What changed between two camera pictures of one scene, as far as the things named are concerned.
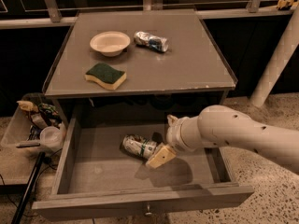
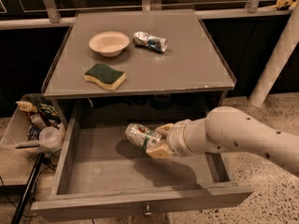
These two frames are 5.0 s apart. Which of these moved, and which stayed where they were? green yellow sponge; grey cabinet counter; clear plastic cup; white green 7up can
Moved: white green 7up can
Stayed: clear plastic cup; grey cabinet counter; green yellow sponge
